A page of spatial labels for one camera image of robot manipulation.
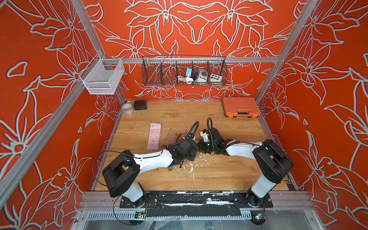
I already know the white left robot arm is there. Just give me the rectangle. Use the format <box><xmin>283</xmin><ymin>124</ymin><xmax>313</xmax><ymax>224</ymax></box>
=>
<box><xmin>102</xmin><ymin>138</ymin><xmax>198</xmax><ymax>202</ymax></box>

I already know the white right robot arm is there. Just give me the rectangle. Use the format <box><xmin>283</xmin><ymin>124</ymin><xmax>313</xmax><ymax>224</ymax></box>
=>
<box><xmin>198</xmin><ymin>128</ymin><xmax>294</xmax><ymax>208</ymax></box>

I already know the pink transparent set square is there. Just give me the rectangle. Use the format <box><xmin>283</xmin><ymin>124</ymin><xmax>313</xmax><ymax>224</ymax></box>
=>
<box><xmin>165</xmin><ymin>128</ymin><xmax>176</xmax><ymax>143</ymax></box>

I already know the orange plastic tool case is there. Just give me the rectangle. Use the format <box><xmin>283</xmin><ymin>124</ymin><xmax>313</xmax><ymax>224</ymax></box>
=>
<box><xmin>222</xmin><ymin>97</ymin><xmax>261</xmax><ymax>118</ymax></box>

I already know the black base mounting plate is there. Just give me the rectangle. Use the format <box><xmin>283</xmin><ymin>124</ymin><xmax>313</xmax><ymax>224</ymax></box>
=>
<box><xmin>119</xmin><ymin>191</ymin><xmax>273</xmax><ymax>217</ymax></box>

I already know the small black box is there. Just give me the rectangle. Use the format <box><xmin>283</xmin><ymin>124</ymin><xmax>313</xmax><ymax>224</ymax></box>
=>
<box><xmin>133</xmin><ymin>100</ymin><xmax>147</xmax><ymax>111</ymax></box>

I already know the white dotted cube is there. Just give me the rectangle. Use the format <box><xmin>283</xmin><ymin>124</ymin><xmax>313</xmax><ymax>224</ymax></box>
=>
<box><xmin>210</xmin><ymin>74</ymin><xmax>223</xmax><ymax>84</ymax></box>

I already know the white round-dial device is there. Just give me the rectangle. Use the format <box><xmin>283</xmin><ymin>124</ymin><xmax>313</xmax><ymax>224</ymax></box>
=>
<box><xmin>195</xmin><ymin>69</ymin><xmax>208</xmax><ymax>83</ymax></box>

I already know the clear tape roll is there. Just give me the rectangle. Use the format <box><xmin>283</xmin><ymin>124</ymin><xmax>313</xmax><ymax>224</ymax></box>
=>
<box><xmin>122</xmin><ymin>103</ymin><xmax>135</xmax><ymax>115</ymax></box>

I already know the blue small box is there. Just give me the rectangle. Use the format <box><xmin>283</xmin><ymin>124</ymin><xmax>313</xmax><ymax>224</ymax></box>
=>
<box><xmin>186</xmin><ymin>68</ymin><xmax>192</xmax><ymax>78</ymax></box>

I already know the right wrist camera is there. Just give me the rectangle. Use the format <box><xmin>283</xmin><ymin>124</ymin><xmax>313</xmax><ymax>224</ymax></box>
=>
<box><xmin>200</xmin><ymin>129</ymin><xmax>209</xmax><ymax>143</ymax></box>

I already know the white coiled cable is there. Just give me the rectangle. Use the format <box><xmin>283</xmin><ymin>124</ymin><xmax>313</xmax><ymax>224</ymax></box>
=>
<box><xmin>177</xmin><ymin>75</ymin><xmax>194</xmax><ymax>85</ymax></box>

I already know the black wire wall basket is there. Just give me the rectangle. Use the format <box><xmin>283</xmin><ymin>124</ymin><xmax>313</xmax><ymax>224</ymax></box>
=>
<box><xmin>142</xmin><ymin>55</ymin><xmax>228</xmax><ymax>86</ymax></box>

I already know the white mesh wall basket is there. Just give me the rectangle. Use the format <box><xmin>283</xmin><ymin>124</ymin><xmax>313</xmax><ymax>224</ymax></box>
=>
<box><xmin>80</xmin><ymin>59</ymin><xmax>125</xmax><ymax>95</ymax></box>

